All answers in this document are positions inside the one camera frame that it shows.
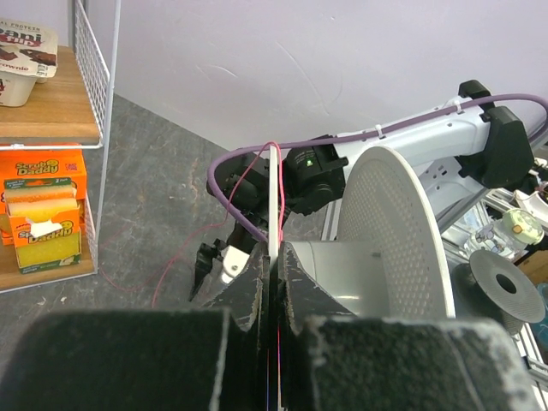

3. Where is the black cable spool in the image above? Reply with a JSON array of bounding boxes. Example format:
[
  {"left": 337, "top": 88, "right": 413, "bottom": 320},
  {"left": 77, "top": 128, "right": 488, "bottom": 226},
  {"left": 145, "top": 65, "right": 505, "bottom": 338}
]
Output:
[{"left": 450, "top": 250, "right": 545, "bottom": 336}]

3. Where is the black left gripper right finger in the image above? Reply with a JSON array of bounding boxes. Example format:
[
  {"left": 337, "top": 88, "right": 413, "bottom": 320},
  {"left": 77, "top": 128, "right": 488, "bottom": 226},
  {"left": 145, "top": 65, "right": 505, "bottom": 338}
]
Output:
[{"left": 278, "top": 244, "right": 539, "bottom": 410}]

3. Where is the white cable spool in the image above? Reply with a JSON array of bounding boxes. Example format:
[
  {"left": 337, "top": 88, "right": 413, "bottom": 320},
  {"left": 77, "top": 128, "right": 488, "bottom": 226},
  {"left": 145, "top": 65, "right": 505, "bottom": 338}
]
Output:
[{"left": 279, "top": 146, "right": 456, "bottom": 319}]

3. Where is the white yogurt tub pack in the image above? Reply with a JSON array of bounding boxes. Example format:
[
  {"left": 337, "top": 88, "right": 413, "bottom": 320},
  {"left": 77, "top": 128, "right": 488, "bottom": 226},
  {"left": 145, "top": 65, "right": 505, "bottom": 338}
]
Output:
[{"left": 0, "top": 18, "right": 58, "bottom": 107}]

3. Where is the orange sponge box front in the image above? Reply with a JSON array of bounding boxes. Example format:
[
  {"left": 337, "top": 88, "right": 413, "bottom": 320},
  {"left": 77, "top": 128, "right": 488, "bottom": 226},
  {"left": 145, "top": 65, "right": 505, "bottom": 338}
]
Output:
[{"left": 3, "top": 177, "right": 81, "bottom": 274}]

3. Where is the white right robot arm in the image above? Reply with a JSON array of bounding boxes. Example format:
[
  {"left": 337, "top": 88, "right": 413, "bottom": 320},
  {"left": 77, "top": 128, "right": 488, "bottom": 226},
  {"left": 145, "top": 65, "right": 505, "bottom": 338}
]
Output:
[{"left": 193, "top": 80, "right": 547, "bottom": 290}]

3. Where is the orange sponge box middle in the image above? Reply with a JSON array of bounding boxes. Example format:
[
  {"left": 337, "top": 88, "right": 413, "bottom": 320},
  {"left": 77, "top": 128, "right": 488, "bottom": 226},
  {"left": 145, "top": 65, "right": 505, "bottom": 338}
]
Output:
[{"left": 1, "top": 149, "right": 87, "bottom": 246}]

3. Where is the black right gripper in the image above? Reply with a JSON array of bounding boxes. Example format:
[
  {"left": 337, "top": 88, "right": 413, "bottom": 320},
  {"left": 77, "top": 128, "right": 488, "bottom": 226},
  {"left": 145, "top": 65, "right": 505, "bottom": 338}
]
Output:
[{"left": 188, "top": 188, "right": 275, "bottom": 301}]

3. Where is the orange sponge box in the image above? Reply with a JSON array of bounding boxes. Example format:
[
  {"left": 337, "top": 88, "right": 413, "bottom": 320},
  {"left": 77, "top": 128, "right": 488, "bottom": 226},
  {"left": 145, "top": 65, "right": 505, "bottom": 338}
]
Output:
[
  {"left": 3, "top": 177, "right": 81, "bottom": 274},
  {"left": 1, "top": 149, "right": 87, "bottom": 246}
]

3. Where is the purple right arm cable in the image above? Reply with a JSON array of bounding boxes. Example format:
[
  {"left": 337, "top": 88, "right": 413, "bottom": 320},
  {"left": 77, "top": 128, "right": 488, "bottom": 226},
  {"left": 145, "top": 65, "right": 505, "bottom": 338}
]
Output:
[{"left": 206, "top": 92, "right": 548, "bottom": 245}]

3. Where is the white wire shelf rack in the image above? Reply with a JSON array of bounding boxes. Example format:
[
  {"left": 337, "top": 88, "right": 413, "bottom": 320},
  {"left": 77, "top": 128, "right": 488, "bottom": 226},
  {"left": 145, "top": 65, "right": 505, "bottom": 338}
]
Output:
[{"left": 1, "top": 1, "right": 116, "bottom": 293}]

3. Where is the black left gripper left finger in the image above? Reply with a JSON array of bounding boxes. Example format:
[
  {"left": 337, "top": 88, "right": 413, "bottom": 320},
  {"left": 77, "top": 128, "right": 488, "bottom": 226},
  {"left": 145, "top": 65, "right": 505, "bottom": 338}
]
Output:
[{"left": 1, "top": 243, "right": 270, "bottom": 410}]

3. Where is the thin red wire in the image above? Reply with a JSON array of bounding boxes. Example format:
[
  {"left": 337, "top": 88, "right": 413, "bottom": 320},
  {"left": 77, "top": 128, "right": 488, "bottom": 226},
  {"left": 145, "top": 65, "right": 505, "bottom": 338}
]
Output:
[{"left": 99, "top": 140, "right": 286, "bottom": 309}]

